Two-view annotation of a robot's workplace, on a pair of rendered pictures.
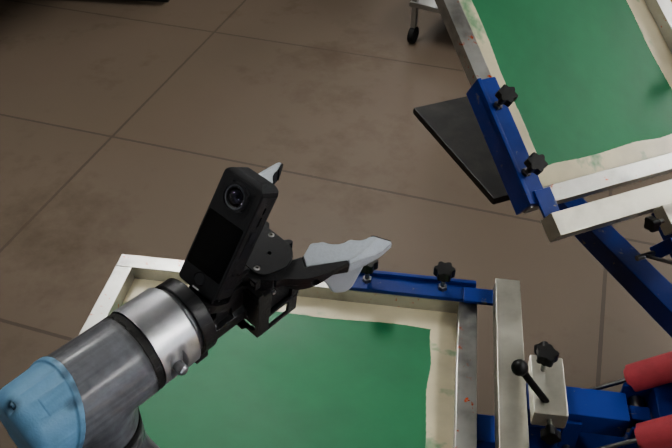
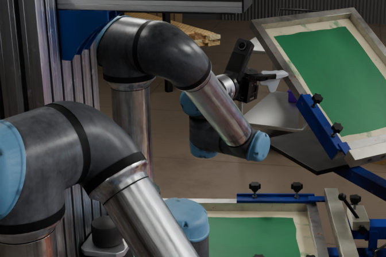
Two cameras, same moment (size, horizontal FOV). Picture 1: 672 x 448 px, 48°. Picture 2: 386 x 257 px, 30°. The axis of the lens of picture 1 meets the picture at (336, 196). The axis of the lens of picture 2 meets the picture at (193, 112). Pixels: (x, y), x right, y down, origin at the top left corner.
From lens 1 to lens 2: 1.42 m
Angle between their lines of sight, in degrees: 21
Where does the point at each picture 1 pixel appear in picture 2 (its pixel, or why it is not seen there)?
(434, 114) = (274, 141)
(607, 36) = (366, 78)
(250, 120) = not seen: hidden behind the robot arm
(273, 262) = (252, 72)
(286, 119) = not seen: hidden behind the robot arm
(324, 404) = (243, 245)
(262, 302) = (249, 85)
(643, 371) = not seen: outside the picture
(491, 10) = (302, 66)
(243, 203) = (244, 46)
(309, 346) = (228, 227)
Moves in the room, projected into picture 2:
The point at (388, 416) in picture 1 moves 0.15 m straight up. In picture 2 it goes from (278, 246) to (279, 207)
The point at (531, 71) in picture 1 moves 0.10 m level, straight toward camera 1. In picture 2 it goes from (328, 94) to (327, 101)
